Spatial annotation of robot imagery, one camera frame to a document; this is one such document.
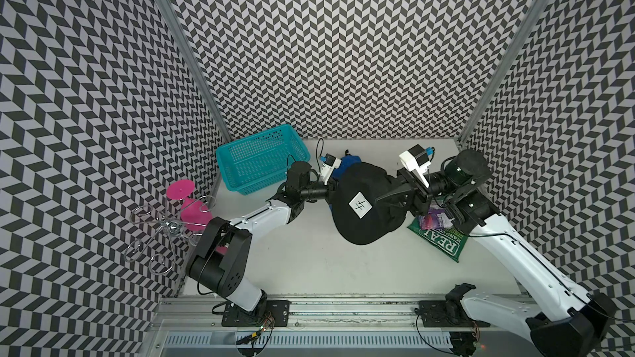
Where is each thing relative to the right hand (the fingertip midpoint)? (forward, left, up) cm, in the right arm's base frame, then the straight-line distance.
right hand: (377, 204), depth 53 cm
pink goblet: (+7, +50, -18) cm, 54 cm away
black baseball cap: (+2, +3, -8) cm, 9 cm away
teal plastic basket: (+45, +43, -39) cm, 74 cm away
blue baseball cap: (+40, +3, -35) cm, 53 cm away
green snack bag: (+6, -30, -36) cm, 48 cm away
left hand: (+17, +3, -19) cm, 26 cm away
